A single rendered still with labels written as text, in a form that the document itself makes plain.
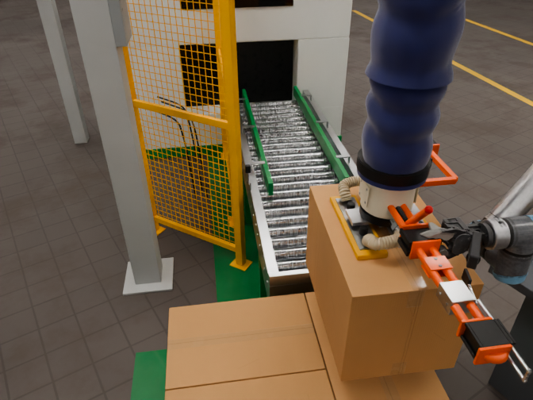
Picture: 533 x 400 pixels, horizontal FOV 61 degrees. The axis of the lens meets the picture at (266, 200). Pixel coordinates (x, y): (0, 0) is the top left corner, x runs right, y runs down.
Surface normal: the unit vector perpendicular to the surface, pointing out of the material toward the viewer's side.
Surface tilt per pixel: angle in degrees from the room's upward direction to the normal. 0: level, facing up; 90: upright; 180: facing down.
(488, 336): 0
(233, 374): 0
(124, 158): 90
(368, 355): 90
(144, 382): 0
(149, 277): 90
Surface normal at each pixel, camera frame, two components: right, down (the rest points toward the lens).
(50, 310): -0.01, -0.83
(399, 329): 0.12, 0.56
